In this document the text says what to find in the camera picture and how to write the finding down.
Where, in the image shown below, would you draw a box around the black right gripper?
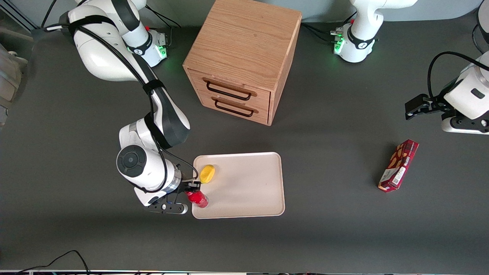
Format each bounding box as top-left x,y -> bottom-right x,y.
167,181 -> 202,205

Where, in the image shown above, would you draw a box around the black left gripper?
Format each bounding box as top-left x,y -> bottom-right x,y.
405,94 -> 457,121

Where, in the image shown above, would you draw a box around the red coke bottle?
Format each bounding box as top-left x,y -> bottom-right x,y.
186,190 -> 210,209

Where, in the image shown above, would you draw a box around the beige plastic tray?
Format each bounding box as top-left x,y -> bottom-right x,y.
191,152 -> 286,220

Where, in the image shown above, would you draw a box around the yellow lemon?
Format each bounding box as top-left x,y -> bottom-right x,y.
199,164 -> 216,185

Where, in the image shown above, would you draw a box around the red snack box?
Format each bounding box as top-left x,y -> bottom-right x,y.
377,139 -> 420,193

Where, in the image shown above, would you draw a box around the wooden drawer cabinet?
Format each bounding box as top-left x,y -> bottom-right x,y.
183,0 -> 303,126

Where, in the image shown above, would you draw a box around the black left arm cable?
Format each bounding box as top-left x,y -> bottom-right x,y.
427,51 -> 489,100

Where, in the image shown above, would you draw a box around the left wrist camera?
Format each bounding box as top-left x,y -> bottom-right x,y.
441,114 -> 489,135

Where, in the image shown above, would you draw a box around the black metal drawer handle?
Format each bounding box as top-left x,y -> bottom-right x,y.
211,97 -> 259,118
202,78 -> 258,102

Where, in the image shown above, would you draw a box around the wooden drawer with black handle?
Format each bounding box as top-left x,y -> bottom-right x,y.
189,70 -> 271,111
198,92 -> 270,125

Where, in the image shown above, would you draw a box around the black cables at left base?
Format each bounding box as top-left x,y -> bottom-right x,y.
301,15 -> 358,43

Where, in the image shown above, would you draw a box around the black cables at base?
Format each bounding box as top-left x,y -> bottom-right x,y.
301,15 -> 358,43
144,8 -> 183,47

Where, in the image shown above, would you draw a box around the black cable at table edge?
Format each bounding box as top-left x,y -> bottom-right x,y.
16,250 -> 91,275

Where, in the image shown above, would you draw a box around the black cables at right base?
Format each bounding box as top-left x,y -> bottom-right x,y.
144,8 -> 183,47

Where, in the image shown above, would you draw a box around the aluminium frame rail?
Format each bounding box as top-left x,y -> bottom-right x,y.
0,0 -> 40,32

